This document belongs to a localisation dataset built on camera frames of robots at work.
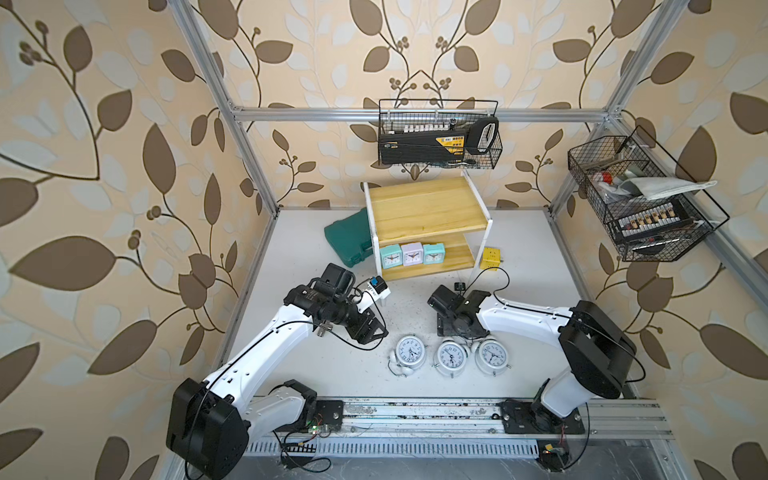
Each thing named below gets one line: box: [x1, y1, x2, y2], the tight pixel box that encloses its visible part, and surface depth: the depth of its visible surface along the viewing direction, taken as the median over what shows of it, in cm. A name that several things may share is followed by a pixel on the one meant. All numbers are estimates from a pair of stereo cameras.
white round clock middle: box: [433, 336, 470, 379], surface depth 82 cm
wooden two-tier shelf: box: [363, 170, 493, 282], surface depth 77 cm
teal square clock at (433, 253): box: [423, 243, 446, 265], surface depth 84 cm
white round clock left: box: [388, 336, 426, 376], surface depth 82 cm
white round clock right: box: [471, 339, 512, 377], surface depth 82 cm
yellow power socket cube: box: [480, 247, 504, 271], surface depth 101 cm
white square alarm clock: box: [401, 242, 423, 267], surface depth 84 cm
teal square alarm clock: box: [380, 244, 403, 269], surface depth 84 cm
